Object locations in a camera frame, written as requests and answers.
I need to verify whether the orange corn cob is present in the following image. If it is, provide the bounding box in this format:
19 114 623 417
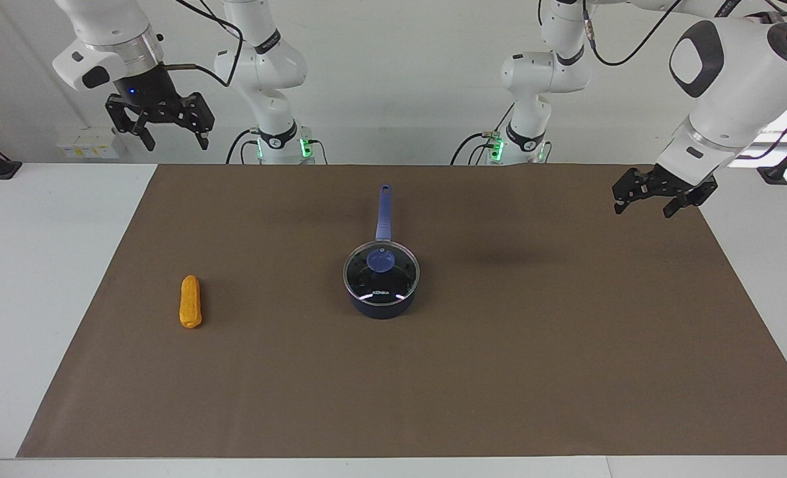
179 275 203 329

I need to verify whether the glass lid with blue knob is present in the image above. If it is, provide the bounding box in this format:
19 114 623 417
343 240 420 306

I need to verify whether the brown table mat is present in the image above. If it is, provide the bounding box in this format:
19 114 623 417
17 164 787 459

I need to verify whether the black base cable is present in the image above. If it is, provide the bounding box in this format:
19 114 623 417
451 103 517 165
226 128 261 165

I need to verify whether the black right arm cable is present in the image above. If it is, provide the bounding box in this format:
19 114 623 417
161 0 244 88

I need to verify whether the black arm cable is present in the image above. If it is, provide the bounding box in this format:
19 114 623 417
161 0 244 88
582 0 787 160

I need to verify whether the white wall socket box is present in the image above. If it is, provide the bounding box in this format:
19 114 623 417
56 129 127 160

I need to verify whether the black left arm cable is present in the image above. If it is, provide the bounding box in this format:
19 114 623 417
582 0 787 160

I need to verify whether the dark pot with blue handle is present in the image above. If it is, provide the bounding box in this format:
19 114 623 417
343 184 421 320

